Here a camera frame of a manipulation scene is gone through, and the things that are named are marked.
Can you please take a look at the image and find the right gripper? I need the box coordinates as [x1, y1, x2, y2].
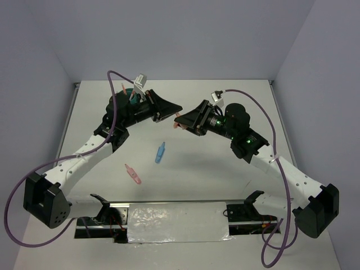
[174, 99, 236, 140]

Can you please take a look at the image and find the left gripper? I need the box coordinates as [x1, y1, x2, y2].
[121, 89, 182, 128]

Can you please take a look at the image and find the red slim highlighter pen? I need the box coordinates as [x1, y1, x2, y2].
[129, 91, 136, 101]

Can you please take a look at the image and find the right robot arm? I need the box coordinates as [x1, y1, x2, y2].
[175, 100, 340, 239]

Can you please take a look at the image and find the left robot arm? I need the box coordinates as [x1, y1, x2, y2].
[24, 90, 182, 229]

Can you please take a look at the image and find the teal round organizer container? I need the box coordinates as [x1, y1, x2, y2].
[126, 88, 141, 105]

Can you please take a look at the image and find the blue stubby highlighter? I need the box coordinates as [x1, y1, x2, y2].
[155, 142, 165, 164]

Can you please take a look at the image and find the pink stubby highlighter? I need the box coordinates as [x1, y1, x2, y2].
[125, 164, 142, 185]

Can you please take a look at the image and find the silver foil sheet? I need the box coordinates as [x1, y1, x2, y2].
[127, 202, 232, 244]

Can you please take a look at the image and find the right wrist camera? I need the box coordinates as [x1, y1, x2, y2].
[211, 91, 224, 108]

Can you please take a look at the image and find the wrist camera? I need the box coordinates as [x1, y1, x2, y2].
[133, 74, 147, 99]
[211, 91, 224, 108]

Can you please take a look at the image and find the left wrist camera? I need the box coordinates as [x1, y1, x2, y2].
[133, 74, 147, 99]

